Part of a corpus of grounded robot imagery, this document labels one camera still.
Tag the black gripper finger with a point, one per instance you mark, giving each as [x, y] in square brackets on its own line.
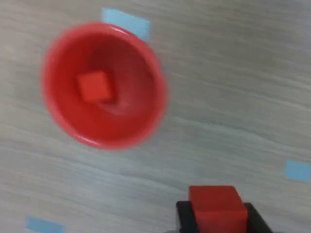
[187, 218]
[256, 223]

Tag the red cube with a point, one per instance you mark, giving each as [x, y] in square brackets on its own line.
[94, 86]
[218, 208]

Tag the small tape patch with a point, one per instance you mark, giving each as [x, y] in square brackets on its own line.
[128, 20]
[43, 224]
[297, 171]

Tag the red plastic cup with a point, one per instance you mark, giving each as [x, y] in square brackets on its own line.
[73, 116]

